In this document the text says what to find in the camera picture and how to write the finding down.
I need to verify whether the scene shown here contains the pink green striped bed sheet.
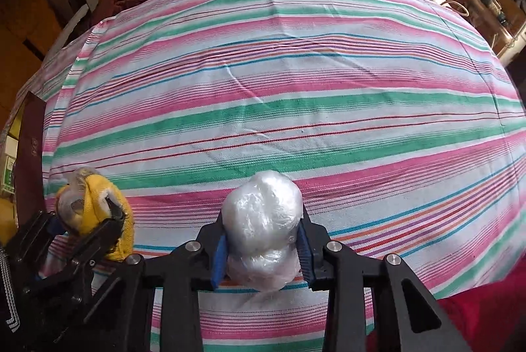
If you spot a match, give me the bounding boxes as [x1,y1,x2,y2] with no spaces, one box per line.
[31,0,524,352]

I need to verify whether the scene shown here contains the black strap with white chevrons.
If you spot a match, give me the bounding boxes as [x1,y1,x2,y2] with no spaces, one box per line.
[0,243,21,334]

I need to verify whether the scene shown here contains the wooden wardrobe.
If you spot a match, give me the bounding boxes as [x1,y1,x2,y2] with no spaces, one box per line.
[0,0,66,131]

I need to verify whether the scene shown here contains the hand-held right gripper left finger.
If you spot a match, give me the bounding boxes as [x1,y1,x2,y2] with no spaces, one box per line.
[88,213,227,352]

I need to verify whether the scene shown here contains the green white carton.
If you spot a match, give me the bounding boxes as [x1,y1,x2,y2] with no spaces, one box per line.
[0,154,17,197]

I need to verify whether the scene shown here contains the yellow plush toy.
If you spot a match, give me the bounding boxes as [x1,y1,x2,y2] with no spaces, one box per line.
[55,167,136,264]

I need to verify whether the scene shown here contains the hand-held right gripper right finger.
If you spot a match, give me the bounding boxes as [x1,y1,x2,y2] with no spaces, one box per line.
[298,208,473,352]

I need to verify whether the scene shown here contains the white plastic ball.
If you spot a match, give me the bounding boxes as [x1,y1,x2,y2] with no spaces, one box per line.
[222,171,305,293]

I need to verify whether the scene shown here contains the red blanket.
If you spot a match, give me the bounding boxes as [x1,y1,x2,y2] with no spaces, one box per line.
[366,276,526,352]

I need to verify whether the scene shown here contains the gold box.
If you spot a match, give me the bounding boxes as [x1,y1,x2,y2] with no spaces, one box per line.
[0,91,47,250]

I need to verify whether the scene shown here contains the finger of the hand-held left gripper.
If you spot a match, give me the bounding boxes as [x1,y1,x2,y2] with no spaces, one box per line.
[37,198,126,295]
[8,211,62,266]

